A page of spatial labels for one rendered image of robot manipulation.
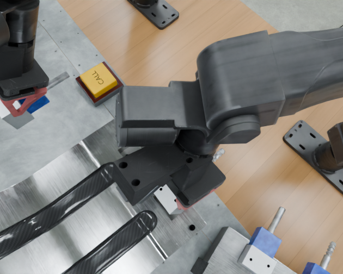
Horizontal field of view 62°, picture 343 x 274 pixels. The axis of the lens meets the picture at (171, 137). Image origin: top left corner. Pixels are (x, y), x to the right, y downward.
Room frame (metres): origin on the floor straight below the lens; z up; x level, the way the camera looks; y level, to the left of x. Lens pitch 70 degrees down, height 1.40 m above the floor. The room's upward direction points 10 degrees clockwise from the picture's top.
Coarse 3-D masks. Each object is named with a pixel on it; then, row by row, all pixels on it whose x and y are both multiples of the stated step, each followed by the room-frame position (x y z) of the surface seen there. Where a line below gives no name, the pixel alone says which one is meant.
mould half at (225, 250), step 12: (228, 228) 0.03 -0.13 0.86; (216, 240) 0.01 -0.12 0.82; (228, 240) 0.01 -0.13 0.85; (240, 240) 0.02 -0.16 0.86; (216, 252) -0.01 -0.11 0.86; (228, 252) -0.01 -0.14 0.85; (240, 252) 0.00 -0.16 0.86; (216, 264) -0.03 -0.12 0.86; (228, 264) -0.03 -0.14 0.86; (276, 264) -0.01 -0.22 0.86
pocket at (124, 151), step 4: (120, 148) 0.14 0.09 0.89; (124, 148) 0.15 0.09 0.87; (128, 148) 0.15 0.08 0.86; (132, 148) 0.15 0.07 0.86; (136, 148) 0.15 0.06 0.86; (140, 148) 0.16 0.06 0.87; (120, 152) 0.14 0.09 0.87; (124, 152) 0.14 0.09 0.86; (128, 152) 0.14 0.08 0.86; (132, 152) 0.15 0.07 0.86; (124, 156) 0.14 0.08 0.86
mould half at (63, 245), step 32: (64, 160) 0.10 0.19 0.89; (96, 160) 0.11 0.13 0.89; (0, 192) 0.03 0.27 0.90; (32, 192) 0.04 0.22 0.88; (64, 192) 0.05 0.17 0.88; (0, 224) -0.02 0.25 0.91; (64, 224) 0.00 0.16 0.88; (96, 224) 0.00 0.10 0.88; (160, 224) 0.02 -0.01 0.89; (192, 224) 0.03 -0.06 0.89; (32, 256) -0.06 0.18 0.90; (64, 256) -0.05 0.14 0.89; (128, 256) -0.04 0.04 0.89; (160, 256) -0.03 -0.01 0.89
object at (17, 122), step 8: (64, 72) 0.25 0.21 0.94; (56, 80) 0.23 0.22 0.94; (48, 88) 0.22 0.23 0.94; (0, 104) 0.16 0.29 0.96; (16, 104) 0.17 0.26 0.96; (32, 104) 0.18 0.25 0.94; (40, 104) 0.19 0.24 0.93; (0, 112) 0.15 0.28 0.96; (8, 112) 0.15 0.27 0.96; (24, 112) 0.16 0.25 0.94; (32, 112) 0.17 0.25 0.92; (8, 120) 0.14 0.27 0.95; (16, 120) 0.15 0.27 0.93; (24, 120) 0.16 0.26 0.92; (16, 128) 0.14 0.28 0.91
